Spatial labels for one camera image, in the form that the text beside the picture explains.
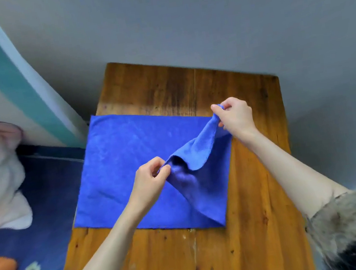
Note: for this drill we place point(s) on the person's right hand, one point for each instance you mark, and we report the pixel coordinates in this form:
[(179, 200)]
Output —
[(237, 119)]

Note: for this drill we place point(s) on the person's right forearm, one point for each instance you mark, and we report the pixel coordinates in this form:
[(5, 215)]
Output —
[(290, 173)]

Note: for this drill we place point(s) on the person's left thumb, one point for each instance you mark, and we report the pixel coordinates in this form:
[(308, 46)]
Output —
[(164, 174)]

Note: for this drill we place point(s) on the person's right thumb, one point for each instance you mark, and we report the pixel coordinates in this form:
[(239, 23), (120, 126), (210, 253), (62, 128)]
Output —
[(219, 113)]

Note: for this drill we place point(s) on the dark blue floral bedsheet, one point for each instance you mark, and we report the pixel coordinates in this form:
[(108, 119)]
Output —
[(47, 199)]

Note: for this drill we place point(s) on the person's left hand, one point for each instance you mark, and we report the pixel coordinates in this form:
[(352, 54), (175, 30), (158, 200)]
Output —
[(145, 184)]

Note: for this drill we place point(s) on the blue microfibre cloth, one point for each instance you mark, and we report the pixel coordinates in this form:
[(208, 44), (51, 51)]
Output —
[(119, 168)]

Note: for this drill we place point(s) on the person's left forearm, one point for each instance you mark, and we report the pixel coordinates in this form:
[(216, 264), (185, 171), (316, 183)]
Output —
[(106, 260)]

